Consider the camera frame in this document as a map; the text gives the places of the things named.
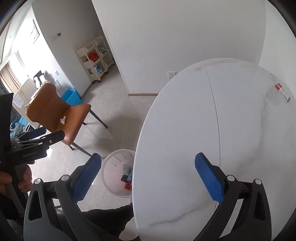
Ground person's black trouser legs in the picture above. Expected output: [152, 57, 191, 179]
[82, 204, 134, 240]

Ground white wall socket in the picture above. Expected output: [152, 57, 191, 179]
[168, 71, 177, 79]

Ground white pink trash basket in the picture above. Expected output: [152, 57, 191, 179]
[100, 149, 135, 198]

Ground brown leather chair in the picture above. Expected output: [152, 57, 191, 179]
[26, 83, 108, 156]

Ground blue plastic bin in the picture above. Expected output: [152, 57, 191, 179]
[61, 88, 82, 105]

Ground person's left hand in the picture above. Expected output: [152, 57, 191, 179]
[1, 160, 35, 201]

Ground red paper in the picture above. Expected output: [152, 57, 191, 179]
[125, 182, 132, 191]

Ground cream storage cart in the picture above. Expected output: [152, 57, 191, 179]
[75, 36, 115, 83]

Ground black foam mesh sheet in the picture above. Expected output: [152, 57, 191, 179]
[121, 175, 129, 183]

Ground white crumpled tissue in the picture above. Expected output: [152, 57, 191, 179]
[60, 116, 66, 125]

